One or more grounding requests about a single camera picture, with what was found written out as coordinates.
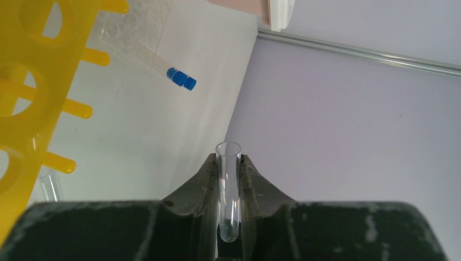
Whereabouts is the loose blue tube cap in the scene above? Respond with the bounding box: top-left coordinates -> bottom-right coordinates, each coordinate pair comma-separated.
183,77 -> 197,91

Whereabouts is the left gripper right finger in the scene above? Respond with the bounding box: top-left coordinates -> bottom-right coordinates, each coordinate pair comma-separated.
240,155 -> 447,260

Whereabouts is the blue capped tube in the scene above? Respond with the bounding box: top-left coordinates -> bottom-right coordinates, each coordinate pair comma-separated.
98,36 -> 189,87

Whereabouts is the pink plastic storage bin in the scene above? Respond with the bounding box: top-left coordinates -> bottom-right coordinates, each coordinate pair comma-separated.
208,0 -> 270,25

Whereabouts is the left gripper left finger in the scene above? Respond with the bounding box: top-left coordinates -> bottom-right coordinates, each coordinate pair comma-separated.
1,154 -> 217,260

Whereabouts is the translucent white bin lid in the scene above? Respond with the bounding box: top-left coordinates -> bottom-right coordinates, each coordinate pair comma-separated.
269,0 -> 296,32

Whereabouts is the clear well plate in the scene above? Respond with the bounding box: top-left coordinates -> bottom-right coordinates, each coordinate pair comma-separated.
97,1 -> 173,53

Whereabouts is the yellow test tube rack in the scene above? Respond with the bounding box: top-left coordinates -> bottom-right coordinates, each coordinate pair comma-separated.
1,1 -> 129,241

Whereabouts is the clear tube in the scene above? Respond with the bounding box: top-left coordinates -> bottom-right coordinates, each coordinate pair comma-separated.
215,141 -> 241,243
39,169 -> 64,202

